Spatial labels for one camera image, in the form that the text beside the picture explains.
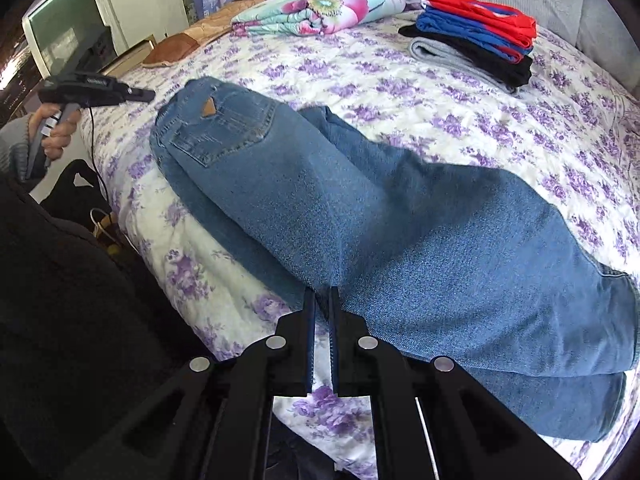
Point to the folded floral blanket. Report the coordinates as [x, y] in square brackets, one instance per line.
[325, 7]

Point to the person's dark clothing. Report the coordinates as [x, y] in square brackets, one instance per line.
[75, 335]

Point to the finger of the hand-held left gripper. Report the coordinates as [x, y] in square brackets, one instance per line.
[137, 94]

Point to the folded red garment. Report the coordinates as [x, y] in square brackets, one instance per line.
[480, 15]

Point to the folded black garment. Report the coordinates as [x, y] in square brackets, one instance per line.
[505, 67]

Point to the white tube television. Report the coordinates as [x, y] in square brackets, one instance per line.
[65, 25]

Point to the folded grey garment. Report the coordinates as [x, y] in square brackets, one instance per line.
[440, 52]

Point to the black bag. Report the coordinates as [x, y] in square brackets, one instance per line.
[75, 195]

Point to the beige nightstand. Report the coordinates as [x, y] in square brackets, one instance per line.
[127, 57]

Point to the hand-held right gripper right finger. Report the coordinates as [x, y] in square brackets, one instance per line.
[334, 322]

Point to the purple floral bedspread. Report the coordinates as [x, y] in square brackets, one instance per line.
[400, 90]

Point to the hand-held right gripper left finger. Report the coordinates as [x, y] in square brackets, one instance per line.
[311, 322]

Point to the brown pillow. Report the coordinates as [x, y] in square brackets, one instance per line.
[175, 45]

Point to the person's left forearm grey sleeve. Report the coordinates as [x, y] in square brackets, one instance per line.
[12, 147]

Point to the blue denim pants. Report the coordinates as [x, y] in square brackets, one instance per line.
[400, 235]

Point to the folded blue garment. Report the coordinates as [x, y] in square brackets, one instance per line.
[450, 27]

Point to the person's left hand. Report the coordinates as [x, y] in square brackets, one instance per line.
[64, 132]

